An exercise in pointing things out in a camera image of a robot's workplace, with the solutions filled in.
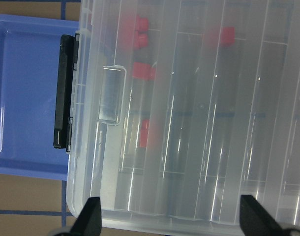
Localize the red block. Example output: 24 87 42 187
204 27 235 47
133 31 149 50
132 62 156 81
131 14 150 33
139 119 150 148

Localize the clear plastic box lid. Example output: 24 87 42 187
66 0 300 236

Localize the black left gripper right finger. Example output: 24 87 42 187
240 195 287 236

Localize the clear plastic storage box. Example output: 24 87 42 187
66 0 94 217

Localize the black box latch handle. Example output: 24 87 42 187
53 34 75 149

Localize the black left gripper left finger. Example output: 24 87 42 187
69 197 102 236

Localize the blue plastic tray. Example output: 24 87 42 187
0 14 79 180

